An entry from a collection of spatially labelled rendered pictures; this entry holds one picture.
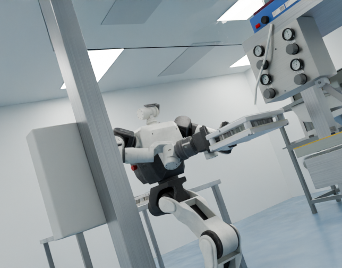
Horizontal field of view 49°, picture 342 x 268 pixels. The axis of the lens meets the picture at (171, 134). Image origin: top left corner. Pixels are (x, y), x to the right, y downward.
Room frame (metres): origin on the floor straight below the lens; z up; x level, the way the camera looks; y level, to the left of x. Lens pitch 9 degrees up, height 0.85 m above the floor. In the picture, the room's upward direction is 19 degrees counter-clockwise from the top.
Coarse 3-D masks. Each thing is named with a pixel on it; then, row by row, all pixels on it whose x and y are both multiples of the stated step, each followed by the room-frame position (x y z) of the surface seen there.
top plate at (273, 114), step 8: (264, 112) 1.50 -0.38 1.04; (272, 112) 1.52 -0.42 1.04; (280, 112) 1.55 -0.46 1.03; (240, 120) 1.44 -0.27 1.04; (248, 120) 1.43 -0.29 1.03; (256, 120) 1.50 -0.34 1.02; (224, 128) 1.51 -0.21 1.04; (232, 128) 1.49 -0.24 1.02; (208, 136) 1.60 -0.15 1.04; (216, 136) 1.58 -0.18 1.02
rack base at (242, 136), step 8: (280, 120) 1.54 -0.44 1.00; (248, 128) 1.42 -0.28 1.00; (256, 128) 1.44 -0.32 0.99; (264, 128) 1.47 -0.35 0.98; (272, 128) 1.51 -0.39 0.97; (232, 136) 1.50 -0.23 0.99; (240, 136) 1.46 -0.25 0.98; (248, 136) 1.49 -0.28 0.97; (256, 136) 1.65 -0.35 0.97; (216, 144) 1.57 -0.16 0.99; (224, 144) 1.54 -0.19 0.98; (232, 144) 1.63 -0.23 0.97
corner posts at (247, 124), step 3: (279, 114) 1.56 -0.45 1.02; (282, 114) 1.56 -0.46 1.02; (279, 117) 1.56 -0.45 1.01; (282, 117) 1.56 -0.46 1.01; (243, 123) 1.44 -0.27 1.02; (246, 123) 1.43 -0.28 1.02; (249, 123) 1.43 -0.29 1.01; (246, 126) 1.43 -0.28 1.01; (249, 126) 1.43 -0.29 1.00; (213, 138) 1.60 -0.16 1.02; (210, 141) 1.60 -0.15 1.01; (213, 141) 1.60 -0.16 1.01; (210, 144) 1.60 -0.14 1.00
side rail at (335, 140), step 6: (330, 138) 1.17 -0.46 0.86; (336, 138) 1.16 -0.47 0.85; (312, 144) 1.22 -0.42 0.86; (318, 144) 1.21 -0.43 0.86; (324, 144) 1.19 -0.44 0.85; (330, 144) 1.18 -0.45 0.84; (336, 144) 1.16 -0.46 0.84; (294, 150) 1.28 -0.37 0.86; (300, 150) 1.26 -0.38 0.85; (306, 150) 1.24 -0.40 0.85; (312, 150) 1.23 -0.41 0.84; (318, 150) 1.21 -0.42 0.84; (300, 156) 1.27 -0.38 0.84
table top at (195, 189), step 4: (216, 180) 2.76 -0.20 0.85; (204, 184) 2.71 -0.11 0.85; (208, 184) 2.72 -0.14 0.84; (212, 184) 2.74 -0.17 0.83; (216, 184) 2.75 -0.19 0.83; (192, 188) 2.66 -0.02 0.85; (196, 188) 2.67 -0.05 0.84; (200, 188) 2.69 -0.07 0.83; (204, 188) 2.70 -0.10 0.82; (144, 204) 2.47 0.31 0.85; (140, 208) 2.45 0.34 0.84; (144, 208) 2.47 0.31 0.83; (92, 228) 2.29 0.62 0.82; (80, 232) 2.25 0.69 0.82; (52, 236) 2.88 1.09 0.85; (40, 240) 3.46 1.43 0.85; (44, 240) 3.27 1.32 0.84; (48, 240) 3.08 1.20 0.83; (52, 240) 2.92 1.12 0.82
